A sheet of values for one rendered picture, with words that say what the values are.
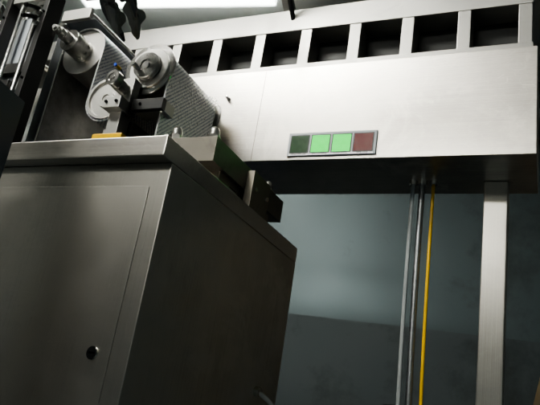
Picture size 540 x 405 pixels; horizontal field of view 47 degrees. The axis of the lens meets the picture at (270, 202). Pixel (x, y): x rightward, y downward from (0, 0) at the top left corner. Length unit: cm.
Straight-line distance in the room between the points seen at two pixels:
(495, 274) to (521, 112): 40
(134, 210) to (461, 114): 89
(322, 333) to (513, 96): 242
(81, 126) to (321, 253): 232
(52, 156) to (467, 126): 98
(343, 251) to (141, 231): 289
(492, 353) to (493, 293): 14
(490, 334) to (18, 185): 112
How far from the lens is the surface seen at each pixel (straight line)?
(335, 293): 384
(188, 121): 165
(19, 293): 121
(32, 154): 128
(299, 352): 380
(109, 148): 117
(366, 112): 171
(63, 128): 185
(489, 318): 162
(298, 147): 171
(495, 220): 169
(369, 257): 388
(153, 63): 161
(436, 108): 167
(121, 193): 114
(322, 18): 194
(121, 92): 158
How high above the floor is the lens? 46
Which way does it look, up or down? 19 degrees up
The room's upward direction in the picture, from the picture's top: 9 degrees clockwise
